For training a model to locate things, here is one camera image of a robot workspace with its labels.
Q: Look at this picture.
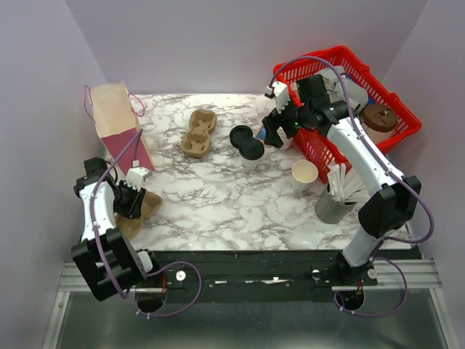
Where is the cardboard cup carrier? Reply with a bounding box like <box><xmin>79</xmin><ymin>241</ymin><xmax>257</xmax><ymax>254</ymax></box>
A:
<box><xmin>115</xmin><ymin>190</ymin><xmax>163</xmax><ymax>241</ymax></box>
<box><xmin>181</xmin><ymin>109</ymin><xmax>217</xmax><ymax>158</ymax></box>

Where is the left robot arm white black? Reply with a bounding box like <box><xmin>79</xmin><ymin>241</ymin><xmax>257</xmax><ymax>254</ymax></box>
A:
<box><xmin>71</xmin><ymin>157</ymin><xmax>161</xmax><ymax>301</ymax></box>

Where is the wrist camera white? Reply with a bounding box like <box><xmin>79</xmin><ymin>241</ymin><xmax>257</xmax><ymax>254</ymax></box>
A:
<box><xmin>265</xmin><ymin>81</ymin><xmax>291</xmax><ymax>113</ymax></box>
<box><xmin>125</xmin><ymin>167</ymin><xmax>152</xmax><ymax>190</ymax></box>

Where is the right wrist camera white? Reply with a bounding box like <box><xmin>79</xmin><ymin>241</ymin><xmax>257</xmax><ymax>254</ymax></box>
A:
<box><xmin>265</xmin><ymin>81</ymin><xmax>291</xmax><ymax>113</ymax></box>

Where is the aluminium rail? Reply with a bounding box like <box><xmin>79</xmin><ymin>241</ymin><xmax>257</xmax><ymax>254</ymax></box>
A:
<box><xmin>58</xmin><ymin>260</ymin><xmax>442</xmax><ymax>292</ymax></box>

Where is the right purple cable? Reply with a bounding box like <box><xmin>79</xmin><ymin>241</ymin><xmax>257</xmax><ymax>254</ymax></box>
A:
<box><xmin>270</xmin><ymin>55</ymin><xmax>436</xmax><ymax>319</ymax></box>

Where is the grey metal straw holder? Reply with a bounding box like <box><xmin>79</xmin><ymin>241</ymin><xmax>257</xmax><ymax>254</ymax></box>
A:
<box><xmin>315</xmin><ymin>185</ymin><xmax>356</xmax><ymax>225</ymax></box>

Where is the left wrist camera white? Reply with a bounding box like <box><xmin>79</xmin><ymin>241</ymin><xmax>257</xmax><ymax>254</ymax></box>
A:
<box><xmin>125</xmin><ymin>167</ymin><xmax>152</xmax><ymax>190</ymax></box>

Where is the red plastic basket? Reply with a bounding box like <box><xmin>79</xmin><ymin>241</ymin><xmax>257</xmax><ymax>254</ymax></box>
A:
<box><xmin>273</xmin><ymin>46</ymin><xmax>422</xmax><ymax>183</ymax></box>

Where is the purple cable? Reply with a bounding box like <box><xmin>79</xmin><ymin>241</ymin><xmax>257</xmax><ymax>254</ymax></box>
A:
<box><xmin>90</xmin><ymin>129</ymin><xmax>203</xmax><ymax>319</ymax></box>
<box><xmin>270</xmin><ymin>55</ymin><xmax>436</xmax><ymax>319</ymax></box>

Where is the pink paper bag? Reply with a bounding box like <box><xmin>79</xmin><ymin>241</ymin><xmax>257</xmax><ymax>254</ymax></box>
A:
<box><xmin>84</xmin><ymin>81</ymin><xmax>155</xmax><ymax>174</ymax></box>

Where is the brown lid tub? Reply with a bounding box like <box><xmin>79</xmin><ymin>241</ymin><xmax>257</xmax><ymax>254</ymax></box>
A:
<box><xmin>360</xmin><ymin>103</ymin><xmax>398</xmax><ymax>144</ymax></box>

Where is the white wrapped straws bundle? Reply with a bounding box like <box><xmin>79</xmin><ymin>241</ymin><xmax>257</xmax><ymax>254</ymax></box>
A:
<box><xmin>327</xmin><ymin>162</ymin><xmax>368</xmax><ymax>204</ymax></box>

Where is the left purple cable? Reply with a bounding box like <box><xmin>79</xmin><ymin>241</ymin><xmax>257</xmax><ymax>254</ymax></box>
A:
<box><xmin>90</xmin><ymin>129</ymin><xmax>203</xmax><ymax>319</ymax></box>

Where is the grey white plastic bag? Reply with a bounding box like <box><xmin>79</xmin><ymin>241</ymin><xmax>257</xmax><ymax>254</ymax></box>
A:
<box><xmin>317</xmin><ymin>65</ymin><xmax>368</xmax><ymax>115</ymax></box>

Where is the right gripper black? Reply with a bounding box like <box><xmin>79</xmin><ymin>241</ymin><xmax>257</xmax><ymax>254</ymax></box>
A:
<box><xmin>262</xmin><ymin>92</ymin><xmax>312</xmax><ymax>148</ymax></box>

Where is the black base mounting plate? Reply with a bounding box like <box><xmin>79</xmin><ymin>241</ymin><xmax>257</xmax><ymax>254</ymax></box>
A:
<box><xmin>74</xmin><ymin>249</ymin><xmax>379</xmax><ymax>305</ymax></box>

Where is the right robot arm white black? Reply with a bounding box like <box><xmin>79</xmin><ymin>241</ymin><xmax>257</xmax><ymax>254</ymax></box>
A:
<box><xmin>262</xmin><ymin>75</ymin><xmax>421</xmax><ymax>285</ymax></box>

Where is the white paper cup stack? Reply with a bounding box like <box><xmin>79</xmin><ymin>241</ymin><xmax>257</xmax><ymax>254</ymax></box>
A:
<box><xmin>274</xmin><ymin>137</ymin><xmax>294</xmax><ymax>151</ymax></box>

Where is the black coffee cup lid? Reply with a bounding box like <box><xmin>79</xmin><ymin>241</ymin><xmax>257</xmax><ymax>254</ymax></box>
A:
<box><xmin>239</xmin><ymin>138</ymin><xmax>264</xmax><ymax>161</ymax></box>

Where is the blue orange sponge pack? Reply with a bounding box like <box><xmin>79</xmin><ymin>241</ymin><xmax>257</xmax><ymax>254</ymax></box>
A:
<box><xmin>255</xmin><ymin>125</ymin><xmax>267</xmax><ymax>142</ymax></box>

